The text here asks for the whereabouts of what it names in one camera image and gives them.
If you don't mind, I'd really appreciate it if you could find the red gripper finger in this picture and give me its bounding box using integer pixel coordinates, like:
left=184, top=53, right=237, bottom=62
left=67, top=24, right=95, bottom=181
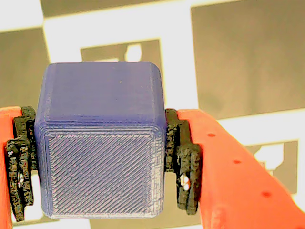
left=0, top=105, right=39, bottom=229
left=164, top=108, right=305, bottom=229

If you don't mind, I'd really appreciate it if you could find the blue cube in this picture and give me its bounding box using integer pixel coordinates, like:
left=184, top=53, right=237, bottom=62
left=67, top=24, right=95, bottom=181
left=34, top=61, right=167, bottom=219

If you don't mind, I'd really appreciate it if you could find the black white marker board mat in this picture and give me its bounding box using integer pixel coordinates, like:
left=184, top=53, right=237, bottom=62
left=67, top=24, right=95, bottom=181
left=0, top=0, right=305, bottom=229

